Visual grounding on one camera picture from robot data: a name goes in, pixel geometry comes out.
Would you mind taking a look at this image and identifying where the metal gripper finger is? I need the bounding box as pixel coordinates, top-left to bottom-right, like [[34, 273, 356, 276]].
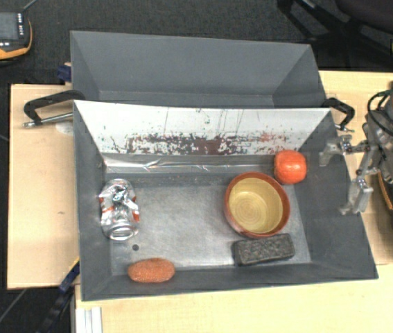
[[319, 134, 353, 168], [338, 178, 374, 216]]

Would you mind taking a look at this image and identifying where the orange toy fruit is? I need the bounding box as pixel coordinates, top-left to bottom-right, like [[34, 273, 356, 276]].
[[272, 149, 308, 186]]

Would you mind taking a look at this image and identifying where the red-brown wooden bowl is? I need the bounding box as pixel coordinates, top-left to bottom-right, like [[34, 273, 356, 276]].
[[223, 171, 292, 240]]

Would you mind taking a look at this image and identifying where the dark grey rectangular sponge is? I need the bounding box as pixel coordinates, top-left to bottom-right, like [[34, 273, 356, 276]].
[[231, 232, 297, 267]]

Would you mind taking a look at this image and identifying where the grey metal bin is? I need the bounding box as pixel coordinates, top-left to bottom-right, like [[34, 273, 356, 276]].
[[69, 30, 379, 302]]

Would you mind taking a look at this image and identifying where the orange oval scouring pad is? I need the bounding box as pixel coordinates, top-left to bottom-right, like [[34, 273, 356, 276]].
[[127, 257, 177, 284]]

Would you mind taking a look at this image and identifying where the crushed silver and red can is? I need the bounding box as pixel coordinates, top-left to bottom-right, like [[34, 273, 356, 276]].
[[98, 178, 141, 241]]

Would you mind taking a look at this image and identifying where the pale wood board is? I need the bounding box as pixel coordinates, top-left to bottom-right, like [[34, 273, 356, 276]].
[[7, 83, 80, 290]]

